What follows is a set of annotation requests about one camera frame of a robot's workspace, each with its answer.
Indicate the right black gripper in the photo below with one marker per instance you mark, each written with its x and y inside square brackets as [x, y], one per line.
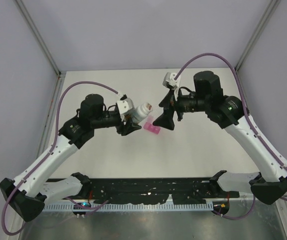
[166, 119]

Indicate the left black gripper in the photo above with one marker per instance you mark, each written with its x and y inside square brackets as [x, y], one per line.
[124, 129]

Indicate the white pill bottle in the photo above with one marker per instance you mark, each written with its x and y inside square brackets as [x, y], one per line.
[141, 112]

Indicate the pink weekly pill organizer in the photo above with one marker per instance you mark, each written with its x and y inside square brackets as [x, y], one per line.
[148, 126]

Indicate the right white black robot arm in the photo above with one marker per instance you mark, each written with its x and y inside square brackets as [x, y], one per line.
[229, 113]

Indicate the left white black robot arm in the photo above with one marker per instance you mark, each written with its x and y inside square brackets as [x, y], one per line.
[30, 192]

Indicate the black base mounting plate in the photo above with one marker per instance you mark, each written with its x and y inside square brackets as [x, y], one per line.
[153, 191]

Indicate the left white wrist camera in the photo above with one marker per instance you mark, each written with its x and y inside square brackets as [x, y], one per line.
[125, 106]

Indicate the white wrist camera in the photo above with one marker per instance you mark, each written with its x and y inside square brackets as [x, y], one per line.
[172, 82]
[125, 106]

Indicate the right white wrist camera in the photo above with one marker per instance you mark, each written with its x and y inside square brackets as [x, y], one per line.
[172, 82]

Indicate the left side aluminium rail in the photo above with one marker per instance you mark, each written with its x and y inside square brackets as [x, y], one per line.
[51, 114]

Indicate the white slotted cable duct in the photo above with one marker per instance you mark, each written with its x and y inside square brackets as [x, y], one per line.
[168, 206]

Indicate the left aluminium corner post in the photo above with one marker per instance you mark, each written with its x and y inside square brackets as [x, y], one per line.
[37, 35]

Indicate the aluminium corner post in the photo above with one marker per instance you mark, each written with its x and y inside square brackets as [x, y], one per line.
[37, 35]
[256, 34]

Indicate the aluminium frame rail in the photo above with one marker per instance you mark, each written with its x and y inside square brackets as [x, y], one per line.
[265, 192]

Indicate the right aluminium corner post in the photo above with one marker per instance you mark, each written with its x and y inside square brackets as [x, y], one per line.
[256, 34]

